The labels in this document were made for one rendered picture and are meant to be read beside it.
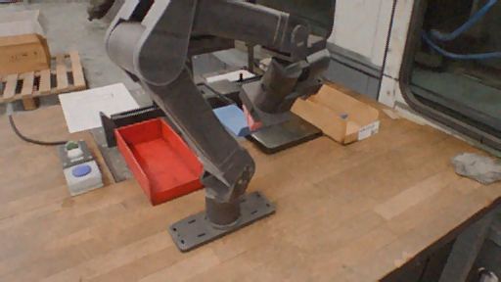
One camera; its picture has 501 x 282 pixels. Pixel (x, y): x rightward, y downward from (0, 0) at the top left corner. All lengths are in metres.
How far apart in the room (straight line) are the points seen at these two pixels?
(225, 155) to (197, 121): 0.08
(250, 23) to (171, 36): 0.14
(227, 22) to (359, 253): 0.43
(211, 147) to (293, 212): 0.25
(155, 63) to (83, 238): 0.40
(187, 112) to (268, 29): 0.17
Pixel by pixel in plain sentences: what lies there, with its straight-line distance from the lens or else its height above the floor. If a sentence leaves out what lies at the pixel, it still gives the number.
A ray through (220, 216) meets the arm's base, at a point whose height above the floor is 0.94.
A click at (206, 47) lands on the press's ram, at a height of 1.12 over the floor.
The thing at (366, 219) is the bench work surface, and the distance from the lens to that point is 0.74.
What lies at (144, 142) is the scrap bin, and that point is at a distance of 0.96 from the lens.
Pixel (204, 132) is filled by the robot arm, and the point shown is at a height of 1.12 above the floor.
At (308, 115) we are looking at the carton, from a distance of 1.02.
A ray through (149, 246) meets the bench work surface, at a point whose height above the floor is 0.90.
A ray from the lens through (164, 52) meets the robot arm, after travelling 0.44.
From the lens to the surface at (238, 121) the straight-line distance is 0.84.
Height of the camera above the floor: 1.38
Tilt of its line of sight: 31 degrees down
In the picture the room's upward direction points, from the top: straight up
